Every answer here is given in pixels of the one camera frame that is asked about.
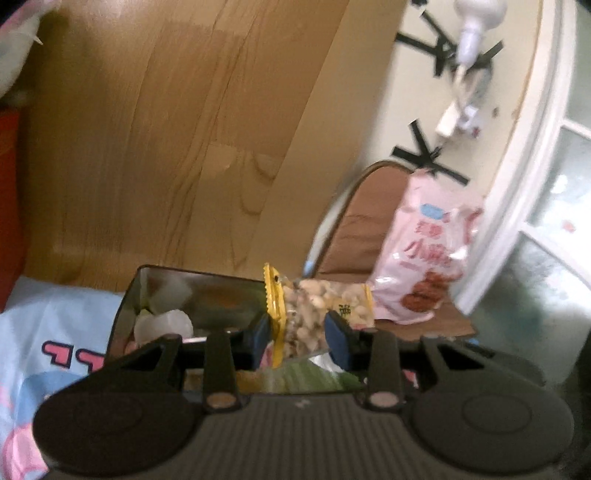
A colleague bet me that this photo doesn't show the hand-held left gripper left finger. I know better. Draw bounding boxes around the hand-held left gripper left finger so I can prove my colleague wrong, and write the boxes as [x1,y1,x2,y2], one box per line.
[106,314,274,412]

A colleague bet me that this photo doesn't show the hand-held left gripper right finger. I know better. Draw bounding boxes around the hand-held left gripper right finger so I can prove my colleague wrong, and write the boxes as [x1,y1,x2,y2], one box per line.
[324,310,546,410]

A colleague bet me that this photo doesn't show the clear nut packet yellow edges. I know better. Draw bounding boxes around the clear nut packet yellow edges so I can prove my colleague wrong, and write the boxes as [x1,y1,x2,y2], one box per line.
[263,263,376,368]

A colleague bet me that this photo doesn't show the white plastic cup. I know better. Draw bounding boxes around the white plastic cup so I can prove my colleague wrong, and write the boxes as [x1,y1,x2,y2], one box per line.
[133,310,194,346]

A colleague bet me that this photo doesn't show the black box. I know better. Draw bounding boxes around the black box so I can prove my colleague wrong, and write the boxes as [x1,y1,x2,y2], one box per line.
[105,264,419,398]

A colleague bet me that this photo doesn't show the pale green snack packet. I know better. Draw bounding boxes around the pale green snack packet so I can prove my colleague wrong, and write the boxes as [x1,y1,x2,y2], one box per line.
[256,359,366,396]

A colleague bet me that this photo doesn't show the large pink snack bag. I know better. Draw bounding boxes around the large pink snack bag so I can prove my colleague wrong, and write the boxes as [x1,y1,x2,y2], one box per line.
[368,168,484,325]

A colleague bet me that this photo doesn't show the black tape cross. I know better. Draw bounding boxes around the black tape cross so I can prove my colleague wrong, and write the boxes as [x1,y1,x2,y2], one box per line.
[396,0,505,78]
[392,119,470,186]

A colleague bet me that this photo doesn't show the printed cartoon blanket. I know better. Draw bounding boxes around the printed cartoon blanket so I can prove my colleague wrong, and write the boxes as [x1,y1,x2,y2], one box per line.
[0,274,126,480]

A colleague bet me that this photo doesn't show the wooden board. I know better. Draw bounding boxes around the wooden board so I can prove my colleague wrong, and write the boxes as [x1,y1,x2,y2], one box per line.
[11,0,409,296]

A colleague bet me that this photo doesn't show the white plug adapter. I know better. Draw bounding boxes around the white plug adapter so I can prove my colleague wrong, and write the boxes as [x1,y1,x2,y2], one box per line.
[435,102,482,138]

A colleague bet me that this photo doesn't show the white light bulb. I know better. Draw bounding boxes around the white light bulb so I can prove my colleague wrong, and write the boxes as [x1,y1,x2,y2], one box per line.
[454,0,505,63]

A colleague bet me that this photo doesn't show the pastel plush toy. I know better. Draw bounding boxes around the pastel plush toy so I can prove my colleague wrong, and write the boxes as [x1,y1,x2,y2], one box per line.
[0,0,63,108]

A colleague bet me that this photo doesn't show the white window frame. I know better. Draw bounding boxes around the white window frame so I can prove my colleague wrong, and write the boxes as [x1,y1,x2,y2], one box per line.
[450,0,591,386]

